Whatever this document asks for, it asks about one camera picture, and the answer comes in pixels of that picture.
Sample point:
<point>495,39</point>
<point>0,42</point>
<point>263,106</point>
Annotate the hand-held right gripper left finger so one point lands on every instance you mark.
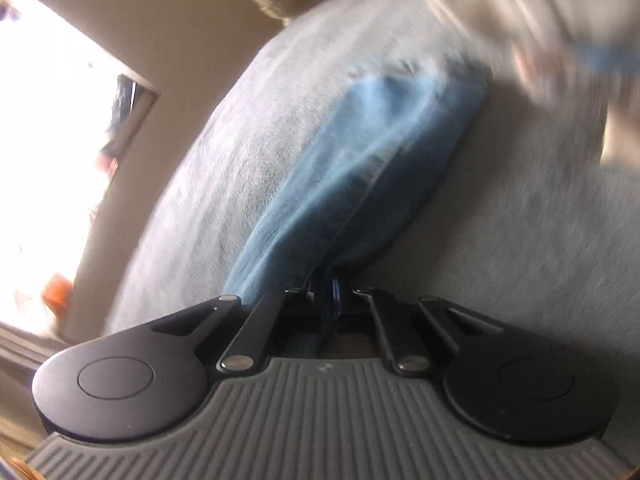
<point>320,305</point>

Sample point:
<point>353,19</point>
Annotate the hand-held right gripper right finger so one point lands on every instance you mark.
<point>345,302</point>

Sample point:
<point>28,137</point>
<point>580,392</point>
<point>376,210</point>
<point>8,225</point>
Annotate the blue jeans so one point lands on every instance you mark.
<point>375,150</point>

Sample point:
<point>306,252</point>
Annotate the grey bed blanket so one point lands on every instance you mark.
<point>500,235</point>

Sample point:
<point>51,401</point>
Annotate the terracotta pot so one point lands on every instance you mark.
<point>106,165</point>

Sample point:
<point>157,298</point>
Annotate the orange bag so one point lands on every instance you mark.
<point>57,292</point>

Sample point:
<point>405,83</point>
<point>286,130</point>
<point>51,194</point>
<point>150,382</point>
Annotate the box with dark shoes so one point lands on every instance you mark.
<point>120,120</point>

